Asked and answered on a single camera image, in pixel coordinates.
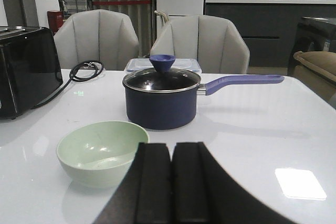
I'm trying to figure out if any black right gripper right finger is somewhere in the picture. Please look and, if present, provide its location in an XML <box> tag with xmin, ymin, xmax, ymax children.
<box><xmin>172</xmin><ymin>142</ymin><xmax>292</xmax><ymax>223</ymax></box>

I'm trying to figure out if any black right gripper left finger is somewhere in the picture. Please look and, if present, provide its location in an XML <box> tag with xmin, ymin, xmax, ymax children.
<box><xmin>96</xmin><ymin>143</ymin><xmax>171</xmax><ymax>223</ymax></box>

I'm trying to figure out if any light green bowl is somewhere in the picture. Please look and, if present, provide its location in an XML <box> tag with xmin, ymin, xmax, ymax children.
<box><xmin>56</xmin><ymin>121</ymin><xmax>150</xmax><ymax>188</ymax></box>

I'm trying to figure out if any dark blue saucepan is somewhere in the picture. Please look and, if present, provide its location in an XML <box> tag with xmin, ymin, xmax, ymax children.
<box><xmin>122</xmin><ymin>75</ymin><xmax>284</xmax><ymax>130</ymax></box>

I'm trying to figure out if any glass lid with blue knob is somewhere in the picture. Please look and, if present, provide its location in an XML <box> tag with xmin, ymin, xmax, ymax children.
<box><xmin>123</xmin><ymin>55</ymin><xmax>201</xmax><ymax>93</ymax></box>

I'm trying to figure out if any clear plastic food container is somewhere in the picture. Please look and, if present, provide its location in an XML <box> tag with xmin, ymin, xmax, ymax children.
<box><xmin>124</xmin><ymin>58</ymin><xmax>202</xmax><ymax>74</ymax></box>

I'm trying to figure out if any right beige chair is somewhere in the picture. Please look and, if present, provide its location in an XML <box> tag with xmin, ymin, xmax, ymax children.
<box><xmin>150</xmin><ymin>15</ymin><xmax>250</xmax><ymax>74</ymax></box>

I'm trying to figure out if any beige chair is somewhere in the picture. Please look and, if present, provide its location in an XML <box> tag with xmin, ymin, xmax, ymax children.
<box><xmin>54</xmin><ymin>9</ymin><xmax>140</xmax><ymax>70</ymax></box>
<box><xmin>150</xmin><ymin>15</ymin><xmax>250</xmax><ymax>74</ymax></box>

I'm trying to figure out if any left beige chair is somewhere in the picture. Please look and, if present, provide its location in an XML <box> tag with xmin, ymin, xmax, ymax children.
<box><xmin>54</xmin><ymin>9</ymin><xmax>140</xmax><ymax>70</ymax></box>

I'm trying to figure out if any brown cushioned seat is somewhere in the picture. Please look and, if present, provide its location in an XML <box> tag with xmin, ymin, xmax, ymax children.
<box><xmin>291</xmin><ymin>51</ymin><xmax>335</xmax><ymax>108</ymax></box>

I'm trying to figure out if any black toaster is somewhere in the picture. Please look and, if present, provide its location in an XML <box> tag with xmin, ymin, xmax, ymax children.
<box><xmin>1</xmin><ymin>26</ymin><xmax>63</xmax><ymax>119</ymax></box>

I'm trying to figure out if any grey kitchen counter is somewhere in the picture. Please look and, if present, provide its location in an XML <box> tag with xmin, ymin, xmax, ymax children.
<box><xmin>204</xmin><ymin>0</ymin><xmax>335</xmax><ymax>68</ymax></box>

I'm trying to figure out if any red box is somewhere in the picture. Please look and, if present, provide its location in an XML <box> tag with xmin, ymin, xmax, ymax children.
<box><xmin>47</xmin><ymin>10</ymin><xmax>64</xmax><ymax>34</ymax></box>

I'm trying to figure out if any black power cable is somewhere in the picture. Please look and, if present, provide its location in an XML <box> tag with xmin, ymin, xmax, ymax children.
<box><xmin>30</xmin><ymin>60</ymin><xmax>104</xmax><ymax>110</ymax></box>

